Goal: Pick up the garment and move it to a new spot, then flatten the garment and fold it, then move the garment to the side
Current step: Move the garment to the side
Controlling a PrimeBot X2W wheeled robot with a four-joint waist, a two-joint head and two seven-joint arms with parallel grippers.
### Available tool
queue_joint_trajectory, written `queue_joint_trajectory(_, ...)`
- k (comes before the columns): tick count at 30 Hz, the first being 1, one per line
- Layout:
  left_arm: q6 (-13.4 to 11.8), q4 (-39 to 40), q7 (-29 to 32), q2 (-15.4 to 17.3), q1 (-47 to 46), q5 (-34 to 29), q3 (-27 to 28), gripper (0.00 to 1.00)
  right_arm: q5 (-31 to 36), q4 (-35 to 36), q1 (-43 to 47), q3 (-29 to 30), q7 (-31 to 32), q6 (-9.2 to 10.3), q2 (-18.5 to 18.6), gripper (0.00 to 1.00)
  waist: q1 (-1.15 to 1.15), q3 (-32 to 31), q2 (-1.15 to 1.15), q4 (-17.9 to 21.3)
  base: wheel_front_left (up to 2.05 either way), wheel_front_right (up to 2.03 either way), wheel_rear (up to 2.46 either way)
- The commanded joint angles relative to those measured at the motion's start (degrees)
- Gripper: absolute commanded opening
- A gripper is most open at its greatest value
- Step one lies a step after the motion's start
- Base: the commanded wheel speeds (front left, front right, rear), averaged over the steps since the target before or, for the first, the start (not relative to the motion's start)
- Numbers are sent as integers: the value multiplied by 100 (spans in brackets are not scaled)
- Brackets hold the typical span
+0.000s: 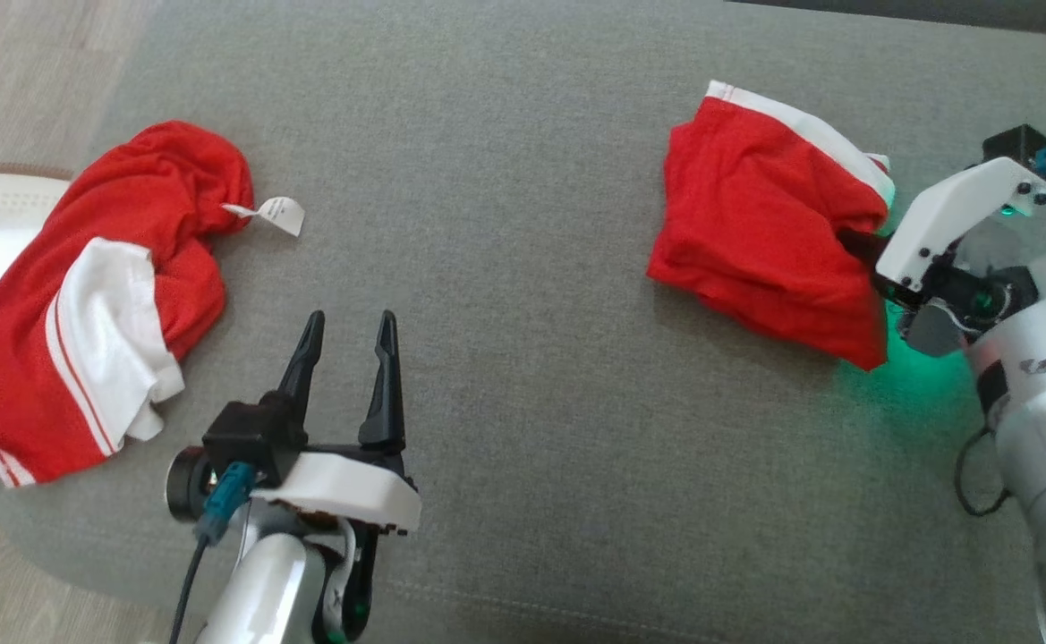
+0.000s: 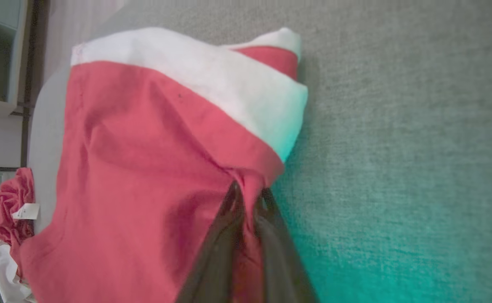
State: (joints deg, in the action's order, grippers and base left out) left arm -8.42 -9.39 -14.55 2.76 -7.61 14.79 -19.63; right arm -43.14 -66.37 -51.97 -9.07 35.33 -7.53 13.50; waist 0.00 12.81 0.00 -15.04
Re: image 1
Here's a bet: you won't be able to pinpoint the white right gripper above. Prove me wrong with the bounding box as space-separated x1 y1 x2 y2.
839 158 1046 311

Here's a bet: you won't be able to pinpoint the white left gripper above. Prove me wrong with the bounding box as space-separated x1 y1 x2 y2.
250 310 422 538

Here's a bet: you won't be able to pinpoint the red shorts with white trim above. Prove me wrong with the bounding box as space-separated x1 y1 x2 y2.
646 80 897 372

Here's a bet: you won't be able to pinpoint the red jersey number 23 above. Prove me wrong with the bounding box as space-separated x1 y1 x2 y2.
0 121 306 488

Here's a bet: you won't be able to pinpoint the grey sofa seat cushion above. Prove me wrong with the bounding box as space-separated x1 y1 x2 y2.
0 0 1046 644

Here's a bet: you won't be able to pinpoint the left teal connector cable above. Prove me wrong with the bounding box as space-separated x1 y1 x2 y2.
169 461 259 644

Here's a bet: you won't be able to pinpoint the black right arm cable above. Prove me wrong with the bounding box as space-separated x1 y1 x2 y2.
954 428 1013 518

